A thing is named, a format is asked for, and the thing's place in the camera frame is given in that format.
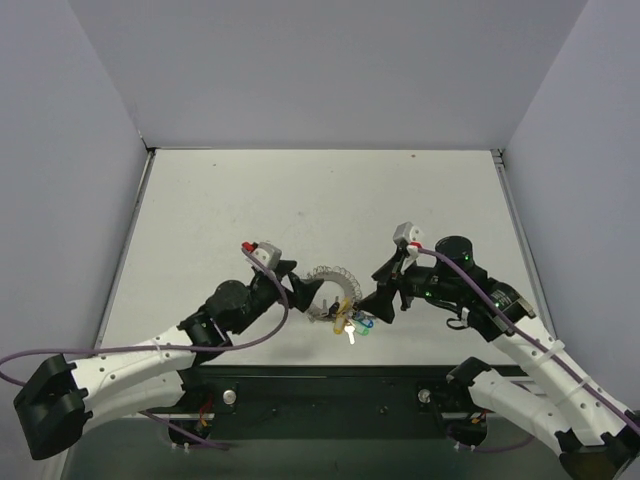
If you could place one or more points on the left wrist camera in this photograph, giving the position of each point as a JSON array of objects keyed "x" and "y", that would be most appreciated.
[{"x": 263, "y": 255}]

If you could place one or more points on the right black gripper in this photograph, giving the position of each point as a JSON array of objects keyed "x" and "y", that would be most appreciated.
[{"x": 395, "y": 285}]

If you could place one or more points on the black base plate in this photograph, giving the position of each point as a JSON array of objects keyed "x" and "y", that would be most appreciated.
[{"x": 326, "y": 403}]

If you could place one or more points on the yellow key tag right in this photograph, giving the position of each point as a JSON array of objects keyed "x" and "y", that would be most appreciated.
[{"x": 345, "y": 305}]

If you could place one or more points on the yellow key tag left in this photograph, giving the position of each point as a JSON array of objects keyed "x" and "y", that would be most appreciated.
[{"x": 339, "y": 324}]

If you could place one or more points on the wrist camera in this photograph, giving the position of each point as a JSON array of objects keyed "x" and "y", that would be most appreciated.
[
  {"x": 263, "y": 255},
  {"x": 408, "y": 239}
]

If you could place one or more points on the silver key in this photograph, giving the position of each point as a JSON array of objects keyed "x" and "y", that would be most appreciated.
[{"x": 349, "y": 329}]

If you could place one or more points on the yellow key tag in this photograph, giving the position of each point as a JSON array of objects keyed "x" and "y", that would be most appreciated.
[
  {"x": 345, "y": 305},
  {"x": 339, "y": 324}
]

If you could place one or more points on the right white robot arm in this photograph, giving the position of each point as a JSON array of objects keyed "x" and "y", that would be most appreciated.
[{"x": 594, "y": 435}]

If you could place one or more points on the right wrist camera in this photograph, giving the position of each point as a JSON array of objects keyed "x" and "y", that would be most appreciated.
[{"x": 408, "y": 239}]

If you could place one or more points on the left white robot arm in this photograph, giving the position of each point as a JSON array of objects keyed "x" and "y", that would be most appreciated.
[{"x": 62, "y": 399}]

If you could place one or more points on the blue key tag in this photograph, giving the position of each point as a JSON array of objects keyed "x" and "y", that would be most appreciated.
[{"x": 365, "y": 320}]

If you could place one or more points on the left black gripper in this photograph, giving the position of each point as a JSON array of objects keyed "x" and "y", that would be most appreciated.
[{"x": 288, "y": 282}]

